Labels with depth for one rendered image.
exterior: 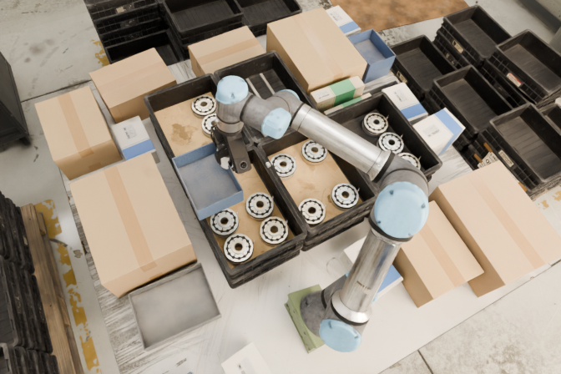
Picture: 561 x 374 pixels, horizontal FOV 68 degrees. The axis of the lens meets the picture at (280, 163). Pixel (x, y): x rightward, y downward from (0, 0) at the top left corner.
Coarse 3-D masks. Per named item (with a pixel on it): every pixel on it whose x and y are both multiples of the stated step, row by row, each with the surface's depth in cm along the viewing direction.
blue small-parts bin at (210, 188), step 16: (208, 144) 131; (176, 160) 130; (192, 160) 134; (208, 160) 136; (192, 176) 133; (208, 176) 133; (224, 176) 133; (192, 192) 130; (208, 192) 130; (224, 192) 130; (240, 192) 124; (208, 208) 122; (224, 208) 127
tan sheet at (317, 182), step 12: (300, 144) 170; (300, 156) 167; (300, 168) 164; (312, 168) 165; (324, 168) 165; (336, 168) 165; (288, 180) 161; (300, 180) 162; (312, 180) 162; (324, 180) 162; (336, 180) 163; (300, 192) 159; (312, 192) 159; (324, 192) 160; (324, 204) 157
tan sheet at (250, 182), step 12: (252, 168) 163; (240, 180) 160; (252, 180) 160; (252, 192) 158; (264, 192) 158; (240, 204) 155; (240, 216) 153; (276, 216) 154; (240, 228) 150; (252, 228) 151; (288, 228) 152; (252, 240) 148; (228, 264) 144
